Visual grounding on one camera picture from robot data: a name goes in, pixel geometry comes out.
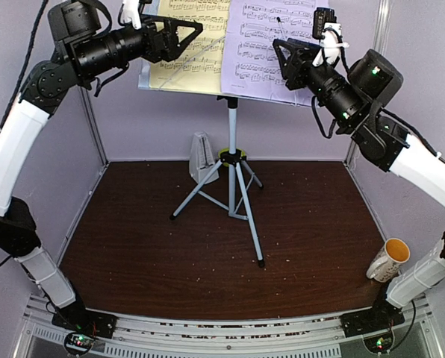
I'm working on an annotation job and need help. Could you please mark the purple sheet music page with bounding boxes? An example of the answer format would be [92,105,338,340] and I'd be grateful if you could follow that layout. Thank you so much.
[220,0,329,107]

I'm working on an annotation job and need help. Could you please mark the yellow sheet music page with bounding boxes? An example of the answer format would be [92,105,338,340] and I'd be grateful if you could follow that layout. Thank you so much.
[139,0,230,95]

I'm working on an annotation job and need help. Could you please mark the white metronome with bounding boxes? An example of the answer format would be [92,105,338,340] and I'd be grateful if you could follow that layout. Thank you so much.
[189,131,216,183]

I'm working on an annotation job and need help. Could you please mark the light blue folding music stand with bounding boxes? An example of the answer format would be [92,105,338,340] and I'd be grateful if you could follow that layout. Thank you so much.
[137,0,335,268]

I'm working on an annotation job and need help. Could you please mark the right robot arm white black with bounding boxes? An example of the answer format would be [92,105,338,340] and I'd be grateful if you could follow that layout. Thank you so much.
[273,39,445,330]

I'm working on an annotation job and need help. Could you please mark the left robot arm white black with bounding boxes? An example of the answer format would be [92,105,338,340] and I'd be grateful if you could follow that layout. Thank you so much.
[0,1,203,331]

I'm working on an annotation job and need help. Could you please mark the green plastic bowl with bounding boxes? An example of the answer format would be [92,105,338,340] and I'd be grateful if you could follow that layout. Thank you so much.
[218,148,247,166]

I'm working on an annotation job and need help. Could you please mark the white mug orange inside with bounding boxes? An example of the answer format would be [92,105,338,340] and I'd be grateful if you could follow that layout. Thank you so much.
[366,238,411,283]

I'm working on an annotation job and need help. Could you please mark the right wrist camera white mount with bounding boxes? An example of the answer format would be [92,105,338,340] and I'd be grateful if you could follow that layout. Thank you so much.
[312,7,349,67]

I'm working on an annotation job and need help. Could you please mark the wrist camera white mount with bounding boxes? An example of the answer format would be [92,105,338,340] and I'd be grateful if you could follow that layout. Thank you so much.
[117,0,152,30]
[312,7,349,67]

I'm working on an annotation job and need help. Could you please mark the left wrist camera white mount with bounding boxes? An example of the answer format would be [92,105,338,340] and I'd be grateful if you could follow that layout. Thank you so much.
[117,0,152,30]

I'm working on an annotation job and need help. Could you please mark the right aluminium corner post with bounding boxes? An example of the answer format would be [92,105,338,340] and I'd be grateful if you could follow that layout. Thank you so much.
[343,0,391,169]

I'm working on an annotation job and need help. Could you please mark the aluminium corner post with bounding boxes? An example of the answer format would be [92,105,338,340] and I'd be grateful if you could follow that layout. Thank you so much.
[343,0,391,169]
[60,0,110,176]

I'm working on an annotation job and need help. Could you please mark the left aluminium corner post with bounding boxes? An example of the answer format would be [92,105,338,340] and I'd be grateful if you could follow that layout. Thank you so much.
[60,0,110,176]

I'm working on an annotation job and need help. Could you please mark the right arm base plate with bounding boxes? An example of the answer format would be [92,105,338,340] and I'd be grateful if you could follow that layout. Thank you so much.
[340,307,405,337]

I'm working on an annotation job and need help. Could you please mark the front aluminium frame rail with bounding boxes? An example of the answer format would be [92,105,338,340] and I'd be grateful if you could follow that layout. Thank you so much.
[20,294,444,358]

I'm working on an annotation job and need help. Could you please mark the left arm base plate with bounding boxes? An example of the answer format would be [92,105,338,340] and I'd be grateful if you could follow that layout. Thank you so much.
[52,310,117,339]

